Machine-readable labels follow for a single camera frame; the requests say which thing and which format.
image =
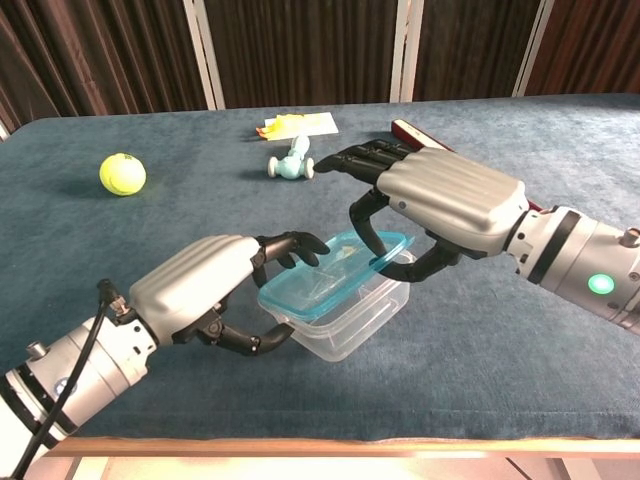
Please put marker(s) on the blue felt table cloth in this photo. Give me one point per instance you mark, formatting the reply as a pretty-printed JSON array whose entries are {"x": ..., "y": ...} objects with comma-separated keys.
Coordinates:
[{"x": 200, "y": 390}]

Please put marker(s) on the light blue toy scooter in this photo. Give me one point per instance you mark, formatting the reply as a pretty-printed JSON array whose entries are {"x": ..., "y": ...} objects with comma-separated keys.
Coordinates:
[{"x": 290, "y": 165}]

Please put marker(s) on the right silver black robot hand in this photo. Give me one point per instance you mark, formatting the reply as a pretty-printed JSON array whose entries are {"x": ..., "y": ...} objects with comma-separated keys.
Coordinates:
[{"x": 450, "y": 200}]

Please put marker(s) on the yellow rubber chicken toy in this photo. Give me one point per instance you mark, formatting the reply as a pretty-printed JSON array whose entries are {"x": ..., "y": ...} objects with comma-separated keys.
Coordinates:
[{"x": 280, "y": 127}]

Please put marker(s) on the clear blue plastic container lid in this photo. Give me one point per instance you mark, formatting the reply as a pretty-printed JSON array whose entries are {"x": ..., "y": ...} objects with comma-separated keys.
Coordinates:
[{"x": 320, "y": 285}]

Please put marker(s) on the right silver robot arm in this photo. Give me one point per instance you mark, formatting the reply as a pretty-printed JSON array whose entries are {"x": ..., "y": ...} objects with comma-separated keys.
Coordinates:
[{"x": 575, "y": 250}]

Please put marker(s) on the dark brown ribbed partition panel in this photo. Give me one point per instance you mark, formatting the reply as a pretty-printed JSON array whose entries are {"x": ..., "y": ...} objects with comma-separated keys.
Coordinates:
[
  {"x": 305, "y": 50},
  {"x": 595, "y": 45},
  {"x": 100, "y": 55},
  {"x": 475, "y": 45}
]

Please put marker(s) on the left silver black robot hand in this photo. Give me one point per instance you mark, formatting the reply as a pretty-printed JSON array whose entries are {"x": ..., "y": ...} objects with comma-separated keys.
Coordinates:
[{"x": 195, "y": 280}]

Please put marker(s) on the yellow-green tennis ball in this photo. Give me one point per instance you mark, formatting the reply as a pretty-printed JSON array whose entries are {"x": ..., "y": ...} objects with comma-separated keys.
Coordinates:
[{"x": 123, "y": 175}]

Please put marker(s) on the white partition frame post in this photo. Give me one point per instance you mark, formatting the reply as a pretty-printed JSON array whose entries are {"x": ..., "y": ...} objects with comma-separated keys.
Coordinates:
[
  {"x": 532, "y": 50},
  {"x": 207, "y": 55},
  {"x": 406, "y": 50}
]

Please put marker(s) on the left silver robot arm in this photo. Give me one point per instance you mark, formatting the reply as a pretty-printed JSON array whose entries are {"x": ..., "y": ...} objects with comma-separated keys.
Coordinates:
[{"x": 90, "y": 350}]

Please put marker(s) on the yellow toy on card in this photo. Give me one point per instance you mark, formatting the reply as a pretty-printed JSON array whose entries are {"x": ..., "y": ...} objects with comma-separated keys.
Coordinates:
[{"x": 322, "y": 125}]

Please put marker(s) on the red folded hand fan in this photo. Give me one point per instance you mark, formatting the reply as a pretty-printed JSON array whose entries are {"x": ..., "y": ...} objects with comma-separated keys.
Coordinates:
[{"x": 415, "y": 134}]

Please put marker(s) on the clear plastic container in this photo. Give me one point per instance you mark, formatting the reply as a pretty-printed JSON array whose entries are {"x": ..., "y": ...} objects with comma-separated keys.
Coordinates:
[{"x": 360, "y": 320}]

